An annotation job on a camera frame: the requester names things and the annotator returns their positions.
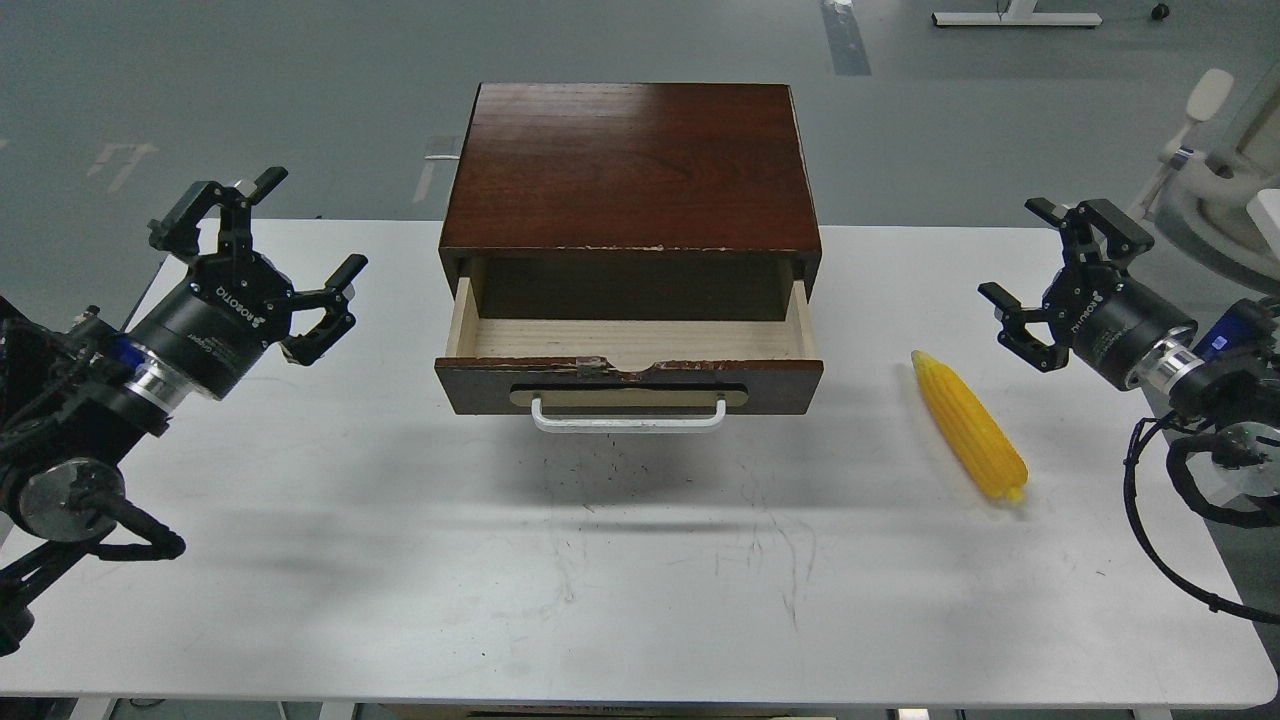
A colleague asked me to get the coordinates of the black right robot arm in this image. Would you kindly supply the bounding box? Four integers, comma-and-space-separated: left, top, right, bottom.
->
978, 199, 1277, 529

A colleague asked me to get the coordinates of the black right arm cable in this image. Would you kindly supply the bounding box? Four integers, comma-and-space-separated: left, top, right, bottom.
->
1123, 415, 1280, 626

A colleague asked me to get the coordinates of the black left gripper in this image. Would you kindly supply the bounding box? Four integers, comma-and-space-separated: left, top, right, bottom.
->
127, 167, 369, 402

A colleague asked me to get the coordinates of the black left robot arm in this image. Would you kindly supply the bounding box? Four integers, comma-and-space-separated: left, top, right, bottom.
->
1, 167, 367, 655

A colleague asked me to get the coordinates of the wooden drawer with white handle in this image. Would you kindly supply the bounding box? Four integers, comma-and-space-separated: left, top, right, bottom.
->
435, 278, 824, 432

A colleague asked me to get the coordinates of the yellow corn cob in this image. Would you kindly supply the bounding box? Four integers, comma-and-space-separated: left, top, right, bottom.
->
910, 350, 1029, 505

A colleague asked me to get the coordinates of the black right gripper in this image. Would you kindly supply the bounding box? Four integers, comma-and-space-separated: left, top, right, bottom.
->
977, 197, 1198, 391

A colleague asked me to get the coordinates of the dark wooden cabinet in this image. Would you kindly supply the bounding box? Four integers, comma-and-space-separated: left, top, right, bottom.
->
439, 82, 822, 320

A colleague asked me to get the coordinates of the white table leg base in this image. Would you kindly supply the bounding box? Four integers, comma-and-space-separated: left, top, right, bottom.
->
931, 1, 1105, 29

